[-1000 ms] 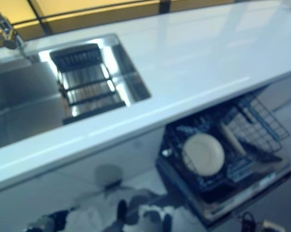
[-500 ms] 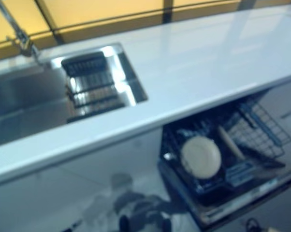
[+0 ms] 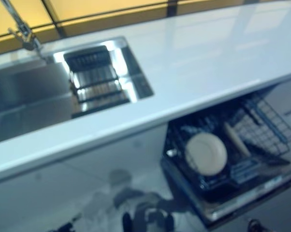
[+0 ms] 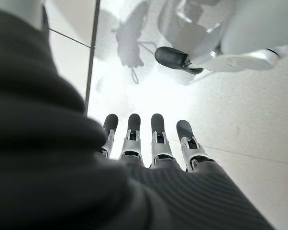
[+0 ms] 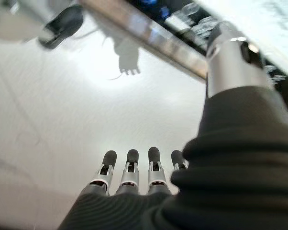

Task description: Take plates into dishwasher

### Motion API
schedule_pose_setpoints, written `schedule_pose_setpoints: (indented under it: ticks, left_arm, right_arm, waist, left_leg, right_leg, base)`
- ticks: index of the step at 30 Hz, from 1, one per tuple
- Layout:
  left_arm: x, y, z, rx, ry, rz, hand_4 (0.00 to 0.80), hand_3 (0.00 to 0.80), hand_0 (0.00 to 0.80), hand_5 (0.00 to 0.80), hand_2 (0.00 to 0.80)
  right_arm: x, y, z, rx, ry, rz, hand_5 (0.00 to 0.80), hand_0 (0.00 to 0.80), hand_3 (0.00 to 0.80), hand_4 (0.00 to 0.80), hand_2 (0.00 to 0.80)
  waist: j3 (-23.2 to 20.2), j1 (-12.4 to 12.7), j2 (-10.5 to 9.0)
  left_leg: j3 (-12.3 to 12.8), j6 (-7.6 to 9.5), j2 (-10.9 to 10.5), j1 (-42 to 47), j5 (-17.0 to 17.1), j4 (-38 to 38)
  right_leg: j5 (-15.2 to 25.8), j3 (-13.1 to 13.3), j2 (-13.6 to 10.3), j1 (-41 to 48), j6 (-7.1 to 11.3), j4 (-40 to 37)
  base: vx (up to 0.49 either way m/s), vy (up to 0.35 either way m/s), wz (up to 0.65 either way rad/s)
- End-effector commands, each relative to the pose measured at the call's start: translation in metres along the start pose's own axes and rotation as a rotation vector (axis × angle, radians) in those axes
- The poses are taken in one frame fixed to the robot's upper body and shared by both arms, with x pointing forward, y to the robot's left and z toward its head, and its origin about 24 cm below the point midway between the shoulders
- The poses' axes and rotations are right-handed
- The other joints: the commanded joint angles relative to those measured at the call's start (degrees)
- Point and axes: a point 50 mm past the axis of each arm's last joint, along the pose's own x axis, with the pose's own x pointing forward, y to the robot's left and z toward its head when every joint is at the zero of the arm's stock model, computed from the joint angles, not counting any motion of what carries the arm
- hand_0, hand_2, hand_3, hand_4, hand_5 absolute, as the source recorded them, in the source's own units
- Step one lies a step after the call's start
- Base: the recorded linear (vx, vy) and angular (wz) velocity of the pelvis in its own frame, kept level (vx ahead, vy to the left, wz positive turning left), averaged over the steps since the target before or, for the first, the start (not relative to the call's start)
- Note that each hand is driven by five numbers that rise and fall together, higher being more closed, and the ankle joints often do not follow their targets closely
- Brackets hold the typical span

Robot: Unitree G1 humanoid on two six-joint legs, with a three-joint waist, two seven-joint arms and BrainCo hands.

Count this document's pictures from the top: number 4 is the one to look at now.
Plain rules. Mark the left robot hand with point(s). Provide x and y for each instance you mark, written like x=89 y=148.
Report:
x=86 y=187

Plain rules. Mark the white cabinet door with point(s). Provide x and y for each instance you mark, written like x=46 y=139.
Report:
x=69 y=24

